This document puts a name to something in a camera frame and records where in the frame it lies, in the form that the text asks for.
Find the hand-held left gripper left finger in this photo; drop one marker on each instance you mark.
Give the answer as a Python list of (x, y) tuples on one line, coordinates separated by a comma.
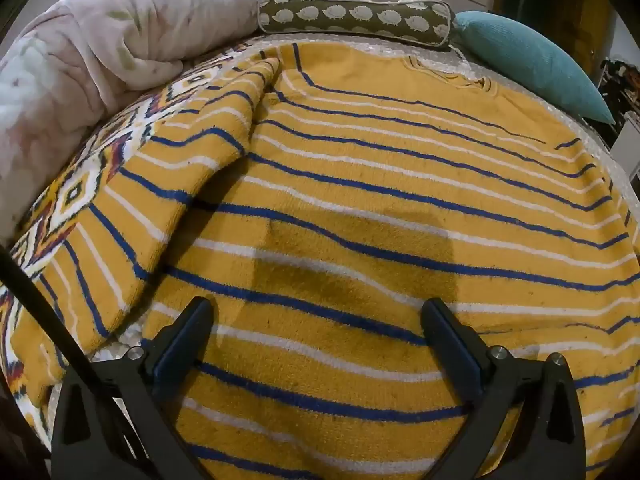
[(172, 360)]

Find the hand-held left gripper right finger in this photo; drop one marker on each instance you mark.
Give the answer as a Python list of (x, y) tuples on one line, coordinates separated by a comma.
[(462, 360)]

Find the yellow striped sweater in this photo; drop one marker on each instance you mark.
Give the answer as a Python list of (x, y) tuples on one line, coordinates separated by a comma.
[(350, 185)]

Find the diamond patterned fleece blanket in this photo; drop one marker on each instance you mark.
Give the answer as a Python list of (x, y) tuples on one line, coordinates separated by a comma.
[(75, 192)]

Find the beige quilted bedspread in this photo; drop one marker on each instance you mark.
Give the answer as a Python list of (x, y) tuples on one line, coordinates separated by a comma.
[(440, 62)]

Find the teal pillow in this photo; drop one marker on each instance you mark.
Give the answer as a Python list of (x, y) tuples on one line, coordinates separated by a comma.
[(530, 60)]

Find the dark clutter pile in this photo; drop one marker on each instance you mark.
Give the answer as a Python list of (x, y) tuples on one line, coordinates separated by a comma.
[(620, 85)]

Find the pink floral duvet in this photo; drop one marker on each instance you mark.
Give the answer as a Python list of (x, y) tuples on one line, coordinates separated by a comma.
[(125, 25)]

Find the olive hedgehog print bolster pillow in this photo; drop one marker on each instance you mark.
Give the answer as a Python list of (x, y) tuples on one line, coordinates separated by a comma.
[(350, 12)]

